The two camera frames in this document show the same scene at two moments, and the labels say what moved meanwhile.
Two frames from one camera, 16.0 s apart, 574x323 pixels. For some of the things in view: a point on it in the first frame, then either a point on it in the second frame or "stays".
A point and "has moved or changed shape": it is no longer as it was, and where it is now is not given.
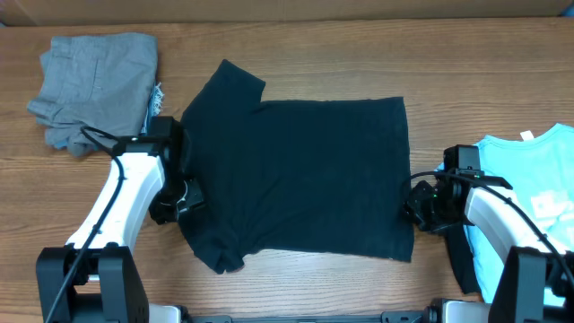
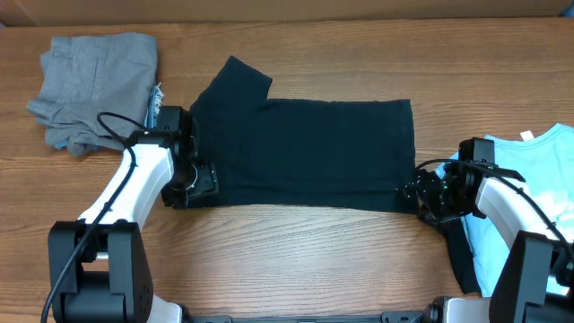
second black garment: x=463 y=259 stays
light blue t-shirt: x=538 y=170 stays
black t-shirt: x=292 y=178 has moved or changed shape
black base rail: x=430 y=315 stays
